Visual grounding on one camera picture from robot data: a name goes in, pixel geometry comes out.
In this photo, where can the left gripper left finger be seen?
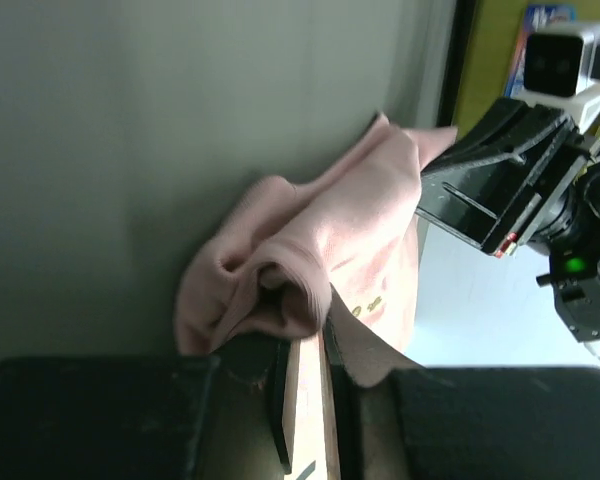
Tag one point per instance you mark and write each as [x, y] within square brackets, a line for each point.
[218, 416]

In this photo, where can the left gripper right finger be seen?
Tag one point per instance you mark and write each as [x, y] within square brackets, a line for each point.
[395, 419]

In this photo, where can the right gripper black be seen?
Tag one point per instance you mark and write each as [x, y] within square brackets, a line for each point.
[496, 185]

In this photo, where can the pink t shirt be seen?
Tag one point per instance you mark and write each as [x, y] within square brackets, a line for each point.
[339, 251]

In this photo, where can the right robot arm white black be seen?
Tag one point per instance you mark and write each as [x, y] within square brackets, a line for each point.
[570, 237]

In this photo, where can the olive green plastic bin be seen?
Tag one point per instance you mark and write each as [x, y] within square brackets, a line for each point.
[499, 36]

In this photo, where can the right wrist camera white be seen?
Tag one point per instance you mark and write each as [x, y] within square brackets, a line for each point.
[561, 69]

